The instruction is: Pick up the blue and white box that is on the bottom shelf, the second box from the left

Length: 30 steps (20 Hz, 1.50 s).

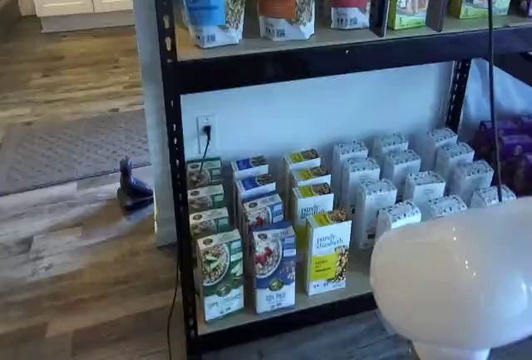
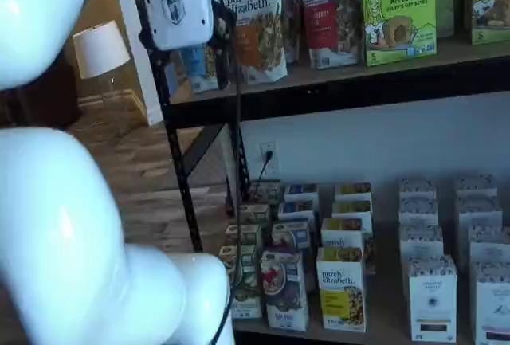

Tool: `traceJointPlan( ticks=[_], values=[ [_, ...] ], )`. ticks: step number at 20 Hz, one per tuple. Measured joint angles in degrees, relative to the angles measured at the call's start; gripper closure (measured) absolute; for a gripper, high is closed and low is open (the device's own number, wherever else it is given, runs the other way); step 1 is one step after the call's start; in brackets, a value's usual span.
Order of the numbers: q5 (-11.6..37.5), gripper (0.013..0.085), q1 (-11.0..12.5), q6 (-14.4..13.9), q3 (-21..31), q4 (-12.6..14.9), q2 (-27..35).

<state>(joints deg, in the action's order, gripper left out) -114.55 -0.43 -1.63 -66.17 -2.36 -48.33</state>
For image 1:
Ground blue and white cereal box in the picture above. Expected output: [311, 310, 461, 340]
[230, 155, 270, 181]
[235, 173, 278, 204]
[251, 220, 298, 314]
[242, 193, 285, 230]

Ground green Bobo's apple pie box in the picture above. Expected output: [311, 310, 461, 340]
[387, 0, 437, 31]

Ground white granola box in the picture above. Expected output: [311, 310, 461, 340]
[451, 159, 495, 202]
[419, 194, 469, 222]
[382, 149, 422, 195]
[372, 132, 410, 158]
[403, 170, 447, 208]
[435, 141, 476, 179]
[332, 140, 370, 195]
[426, 126, 460, 150]
[341, 156, 382, 211]
[469, 184, 519, 210]
[376, 200, 423, 237]
[355, 177, 398, 250]

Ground black metal shelf rack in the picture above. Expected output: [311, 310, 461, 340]
[151, 0, 532, 360]

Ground purple snack box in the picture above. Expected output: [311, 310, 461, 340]
[504, 153, 532, 195]
[470, 117, 520, 164]
[496, 133, 532, 157]

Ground yellow purely elizabeth box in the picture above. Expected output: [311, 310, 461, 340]
[290, 182, 336, 230]
[305, 208, 353, 297]
[283, 148, 323, 175]
[289, 165, 333, 190]

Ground green and white cereal box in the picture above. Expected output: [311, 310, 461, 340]
[186, 185, 226, 214]
[189, 207, 231, 239]
[185, 156, 224, 190]
[195, 229, 246, 323]

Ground black floor object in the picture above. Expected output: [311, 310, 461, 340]
[118, 156, 155, 213]

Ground grey floor mat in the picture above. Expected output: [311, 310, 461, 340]
[0, 108, 153, 197]

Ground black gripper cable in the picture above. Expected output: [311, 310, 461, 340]
[485, 0, 506, 204]

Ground black power cord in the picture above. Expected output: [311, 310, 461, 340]
[165, 125, 214, 360]

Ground white wall outlet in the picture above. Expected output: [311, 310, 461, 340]
[196, 115, 216, 150]

